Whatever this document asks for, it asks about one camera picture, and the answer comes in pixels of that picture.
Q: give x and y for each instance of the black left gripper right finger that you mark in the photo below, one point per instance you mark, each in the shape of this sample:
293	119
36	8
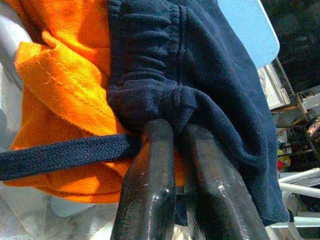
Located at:
220	205

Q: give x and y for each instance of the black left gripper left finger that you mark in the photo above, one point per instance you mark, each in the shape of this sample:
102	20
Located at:
147	200

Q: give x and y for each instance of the navy blue shorts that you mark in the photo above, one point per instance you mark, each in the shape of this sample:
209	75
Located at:
212	87

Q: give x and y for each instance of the white folding table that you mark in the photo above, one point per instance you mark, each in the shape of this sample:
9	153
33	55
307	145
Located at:
300	190

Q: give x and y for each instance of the grey low television bench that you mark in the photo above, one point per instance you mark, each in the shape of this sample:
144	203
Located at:
273	85

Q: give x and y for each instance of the orange garment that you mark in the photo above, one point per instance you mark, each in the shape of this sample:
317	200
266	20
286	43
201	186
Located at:
70	87

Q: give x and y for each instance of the black television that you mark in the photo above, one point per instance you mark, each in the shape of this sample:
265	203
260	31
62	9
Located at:
300	37

